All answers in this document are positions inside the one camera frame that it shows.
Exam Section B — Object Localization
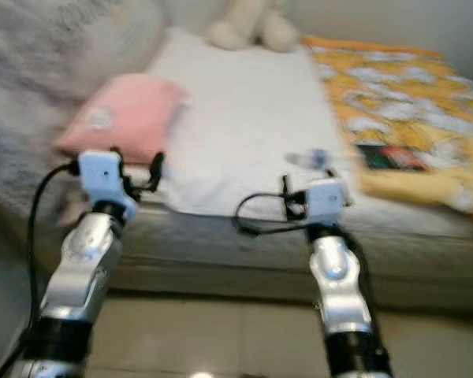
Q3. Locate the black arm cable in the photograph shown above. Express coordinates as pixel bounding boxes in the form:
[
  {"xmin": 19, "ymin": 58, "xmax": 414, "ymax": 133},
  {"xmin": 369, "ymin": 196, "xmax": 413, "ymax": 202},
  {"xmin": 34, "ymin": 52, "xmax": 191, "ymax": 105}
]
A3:
[
  {"xmin": 0, "ymin": 161, "xmax": 84, "ymax": 378},
  {"xmin": 235, "ymin": 191, "xmax": 310, "ymax": 235}
]

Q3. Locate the cream plush toy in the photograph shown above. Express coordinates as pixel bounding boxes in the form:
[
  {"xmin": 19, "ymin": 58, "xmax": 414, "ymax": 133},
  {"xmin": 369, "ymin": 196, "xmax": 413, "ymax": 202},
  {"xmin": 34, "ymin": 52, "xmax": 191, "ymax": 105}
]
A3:
[{"xmin": 205, "ymin": 0, "xmax": 300, "ymax": 52}]

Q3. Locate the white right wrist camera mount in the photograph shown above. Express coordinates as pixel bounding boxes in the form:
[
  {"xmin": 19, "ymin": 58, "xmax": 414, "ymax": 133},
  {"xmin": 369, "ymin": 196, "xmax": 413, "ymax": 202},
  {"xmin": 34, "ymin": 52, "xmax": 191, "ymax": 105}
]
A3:
[{"xmin": 304, "ymin": 178, "xmax": 352, "ymax": 229}]

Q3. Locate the dark green red book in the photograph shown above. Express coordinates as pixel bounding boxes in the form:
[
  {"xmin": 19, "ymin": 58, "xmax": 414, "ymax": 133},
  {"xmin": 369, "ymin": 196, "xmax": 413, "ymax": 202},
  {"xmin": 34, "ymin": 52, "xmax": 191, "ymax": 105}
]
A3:
[{"xmin": 356, "ymin": 144, "xmax": 431, "ymax": 172}]

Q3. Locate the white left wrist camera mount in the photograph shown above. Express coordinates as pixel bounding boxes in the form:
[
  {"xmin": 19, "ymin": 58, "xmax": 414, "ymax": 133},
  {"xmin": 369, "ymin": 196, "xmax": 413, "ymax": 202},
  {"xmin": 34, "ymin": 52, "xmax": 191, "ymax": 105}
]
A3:
[{"xmin": 77, "ymin": 150, "xmax": 136, "ymax": 218}]

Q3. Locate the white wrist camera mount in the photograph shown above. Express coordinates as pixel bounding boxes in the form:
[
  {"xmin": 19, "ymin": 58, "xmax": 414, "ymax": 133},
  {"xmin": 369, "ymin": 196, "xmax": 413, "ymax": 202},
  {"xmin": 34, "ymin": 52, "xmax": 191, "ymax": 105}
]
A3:
[
  {"xmin": 77, "ymin": 150, "xmax": 136, "ymax": 218},
  {"xmin": 304, "ymin": 178, "xmax": 352, "ymax": 229}
]

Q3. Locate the clear plastic water bottle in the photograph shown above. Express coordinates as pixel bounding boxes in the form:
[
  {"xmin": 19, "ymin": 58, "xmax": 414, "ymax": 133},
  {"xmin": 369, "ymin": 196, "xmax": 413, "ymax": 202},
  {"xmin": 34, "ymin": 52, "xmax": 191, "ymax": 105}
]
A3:
[{"xmin": 285, "ymin": 148, "xmax": 337, "ymax": 170}]

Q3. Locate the yellow cartoon egg quilt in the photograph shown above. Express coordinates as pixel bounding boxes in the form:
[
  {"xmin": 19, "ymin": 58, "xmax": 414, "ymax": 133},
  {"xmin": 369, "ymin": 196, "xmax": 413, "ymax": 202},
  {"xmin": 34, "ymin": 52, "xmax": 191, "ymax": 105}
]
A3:
[{"xmin": 301, "ymin": 35, "xmax": 473, "ymax": 213}]

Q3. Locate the pink pillow with bunny print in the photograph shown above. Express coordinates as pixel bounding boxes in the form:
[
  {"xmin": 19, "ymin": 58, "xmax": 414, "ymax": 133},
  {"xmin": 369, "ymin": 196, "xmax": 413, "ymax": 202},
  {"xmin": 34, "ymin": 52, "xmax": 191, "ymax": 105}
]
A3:
[{"xmin": 55, "ymin": 73, "xmax": 190, "ymax": 165}]

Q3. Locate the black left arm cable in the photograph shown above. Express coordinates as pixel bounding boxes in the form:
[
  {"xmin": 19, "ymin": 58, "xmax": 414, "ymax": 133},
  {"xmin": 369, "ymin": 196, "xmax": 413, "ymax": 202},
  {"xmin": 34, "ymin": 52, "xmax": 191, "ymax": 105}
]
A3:
[{"xmin": 0, "ymin": 161, "xmax": 84, "ymax": 378}]

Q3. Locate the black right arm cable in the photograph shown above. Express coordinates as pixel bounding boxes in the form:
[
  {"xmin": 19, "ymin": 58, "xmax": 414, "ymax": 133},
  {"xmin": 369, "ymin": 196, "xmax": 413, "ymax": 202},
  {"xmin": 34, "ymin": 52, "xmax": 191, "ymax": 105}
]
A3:
[{"xmin": 235, "ymin": 191, "xmax": 310, "ymax": 235}]

